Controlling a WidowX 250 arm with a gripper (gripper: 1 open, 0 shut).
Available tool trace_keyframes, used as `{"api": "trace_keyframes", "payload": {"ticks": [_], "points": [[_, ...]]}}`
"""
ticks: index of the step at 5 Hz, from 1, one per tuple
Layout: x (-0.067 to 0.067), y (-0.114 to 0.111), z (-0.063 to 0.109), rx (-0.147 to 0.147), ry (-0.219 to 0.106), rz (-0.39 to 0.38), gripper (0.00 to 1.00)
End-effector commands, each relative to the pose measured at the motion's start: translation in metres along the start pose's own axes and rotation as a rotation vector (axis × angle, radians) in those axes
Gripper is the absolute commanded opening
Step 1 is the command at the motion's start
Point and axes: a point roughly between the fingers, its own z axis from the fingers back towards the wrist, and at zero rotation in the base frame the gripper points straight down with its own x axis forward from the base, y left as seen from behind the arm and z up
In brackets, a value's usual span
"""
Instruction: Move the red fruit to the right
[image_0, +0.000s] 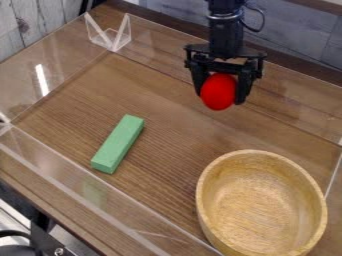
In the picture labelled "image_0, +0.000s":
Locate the black metal table frame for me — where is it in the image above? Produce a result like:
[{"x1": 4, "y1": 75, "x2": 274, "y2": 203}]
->
[{"x1": 0, "y1": 181, "x2": 69, "y2": 256}]

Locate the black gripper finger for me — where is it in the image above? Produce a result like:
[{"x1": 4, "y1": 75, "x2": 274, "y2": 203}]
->
[
  {"x1": 235, "y1": 68, "x2": 256, "y2": 105},
  {"x1": 189, "y1": 62, "x2": 209, "y2": 95}
]

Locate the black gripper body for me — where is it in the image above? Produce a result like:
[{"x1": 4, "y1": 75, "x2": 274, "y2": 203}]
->
[{"x1": 184, "y1": 43, "x2": 267, "y2": 79}]

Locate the black cable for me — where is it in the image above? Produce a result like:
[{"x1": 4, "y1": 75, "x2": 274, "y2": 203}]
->
[{"x1": 239, "y1": 4, "x2": 267, "y2": 34}]

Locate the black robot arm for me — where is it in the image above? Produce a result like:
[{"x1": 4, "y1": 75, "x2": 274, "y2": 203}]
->
[{"x1": 184, "y1": 0, "x2": 267, "y2": 105}]

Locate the wooden bowl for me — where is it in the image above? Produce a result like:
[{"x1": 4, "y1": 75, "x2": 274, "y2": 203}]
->
[{"x1": 195, "y1": 149, "x2": 327, "y2": 256}]

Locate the green rectangular block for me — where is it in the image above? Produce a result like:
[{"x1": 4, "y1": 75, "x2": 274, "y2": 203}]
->
[{"x1": 91, "y1": 115, "x2": 144, "y2": 174}]

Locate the red strawberry toy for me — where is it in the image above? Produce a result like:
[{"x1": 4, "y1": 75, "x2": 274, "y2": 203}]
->
[{"x1": 200, "y1": 73, "x2": 236, "y2": 111}]

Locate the clear acrylic enclosure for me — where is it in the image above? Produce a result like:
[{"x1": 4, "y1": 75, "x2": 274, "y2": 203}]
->
[{"x1": 0, "y1": 7, "x2": 342, "y2": 256}]

